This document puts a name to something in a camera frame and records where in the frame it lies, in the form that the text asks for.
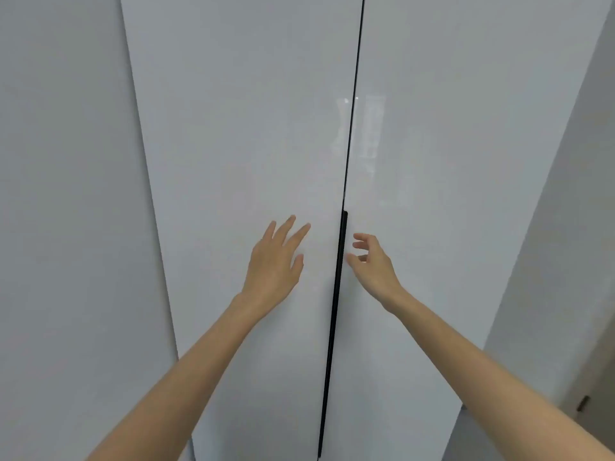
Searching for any person's right hand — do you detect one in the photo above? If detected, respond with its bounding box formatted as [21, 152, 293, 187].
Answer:
[344, 232, 409, 314]

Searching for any person's left hand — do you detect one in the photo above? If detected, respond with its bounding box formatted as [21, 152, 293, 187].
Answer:
[239, 215, 312, 316]

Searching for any person's right forearm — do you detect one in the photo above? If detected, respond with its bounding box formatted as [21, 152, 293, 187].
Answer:
[382, 290, 615, 461]

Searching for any person's left forearm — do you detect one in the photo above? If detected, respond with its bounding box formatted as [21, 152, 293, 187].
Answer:
[86, 294, 268, 461]

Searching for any white glossy refrigerator door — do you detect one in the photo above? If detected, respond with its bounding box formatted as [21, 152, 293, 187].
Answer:
[318, 0, 615, 461]
[119, 0, 365, 461]

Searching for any brown room door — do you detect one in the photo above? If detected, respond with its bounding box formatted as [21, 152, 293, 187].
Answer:
[561, 348, 615, 461]

